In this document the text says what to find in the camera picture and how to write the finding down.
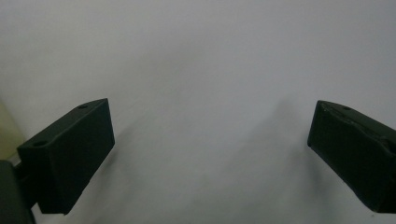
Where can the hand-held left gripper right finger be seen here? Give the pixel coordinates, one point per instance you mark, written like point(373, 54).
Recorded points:
point(351, 149)

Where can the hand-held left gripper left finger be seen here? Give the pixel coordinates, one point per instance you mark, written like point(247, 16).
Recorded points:
point(70, 155)

